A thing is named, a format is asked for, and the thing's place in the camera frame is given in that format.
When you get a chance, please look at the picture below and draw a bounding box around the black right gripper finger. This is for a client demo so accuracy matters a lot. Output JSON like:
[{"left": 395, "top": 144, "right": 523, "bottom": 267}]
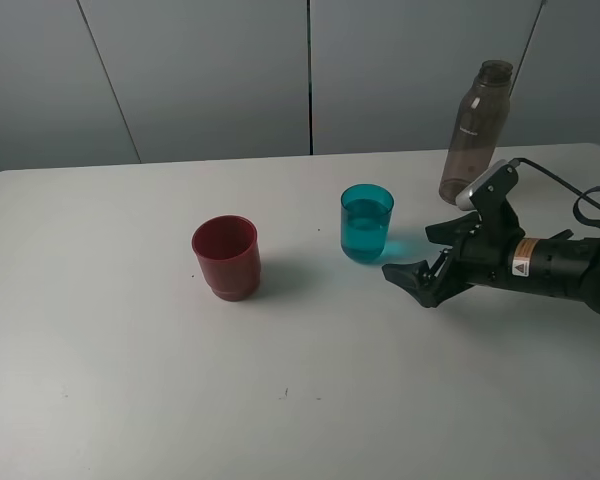
[
  {"left": 381, "top": 260, "right": 442, "bottom": 308},
  {"left": 425, "top": 212, "right": 480, "bottom": 246}
]

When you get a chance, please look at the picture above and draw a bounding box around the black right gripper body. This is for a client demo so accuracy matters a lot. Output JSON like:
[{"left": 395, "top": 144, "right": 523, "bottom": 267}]
[{"left": 432, "top": 167, "right": 524, "bottom": 298}]

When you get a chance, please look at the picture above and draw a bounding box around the teal translucent plastic cup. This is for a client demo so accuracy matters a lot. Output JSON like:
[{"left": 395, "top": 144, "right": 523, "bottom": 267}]
[{"left": 340, "top": 184, "right": 394, "bottom": 263}]

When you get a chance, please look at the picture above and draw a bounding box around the brown translucent water bottle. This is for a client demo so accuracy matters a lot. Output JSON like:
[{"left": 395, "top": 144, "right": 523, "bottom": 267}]
[{"left": 439, "top": 60, "right": 513, "bottom": 204}]

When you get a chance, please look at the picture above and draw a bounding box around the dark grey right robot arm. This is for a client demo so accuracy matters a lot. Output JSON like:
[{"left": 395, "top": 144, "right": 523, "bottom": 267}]
[{"left": 382, "top": 158, "right": 600, "bottom": 315}]

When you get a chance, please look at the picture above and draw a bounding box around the red plastic cup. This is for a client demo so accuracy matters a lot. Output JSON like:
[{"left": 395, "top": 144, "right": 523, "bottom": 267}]
[{"left": 191, "top": 215, "right": 261, "bottom": 302}]

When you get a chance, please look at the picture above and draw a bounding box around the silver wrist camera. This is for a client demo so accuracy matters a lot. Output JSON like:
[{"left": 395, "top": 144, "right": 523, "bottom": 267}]
[{"left": 455, "top": 159, "right": 508, "bottom": 211}]

